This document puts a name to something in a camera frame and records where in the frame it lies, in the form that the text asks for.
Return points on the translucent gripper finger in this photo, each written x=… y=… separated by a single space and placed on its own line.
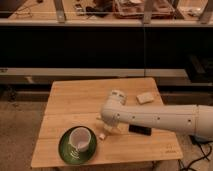
x=98 y=118
x=117 y=129

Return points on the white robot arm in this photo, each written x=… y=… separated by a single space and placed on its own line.
x=189 y=119

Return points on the black rectangular box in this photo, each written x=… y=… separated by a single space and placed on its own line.
x=140 y=130

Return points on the small white cube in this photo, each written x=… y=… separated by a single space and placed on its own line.
x=102 y=136

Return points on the white cup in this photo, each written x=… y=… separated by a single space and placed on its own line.
x=80 y=138

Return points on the white sponge block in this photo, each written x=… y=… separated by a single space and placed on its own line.
x=145 y=98

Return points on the green saucer plate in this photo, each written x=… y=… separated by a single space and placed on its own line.
x=71 y=156

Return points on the blue box on floor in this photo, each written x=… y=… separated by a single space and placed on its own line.
x=200 y=140

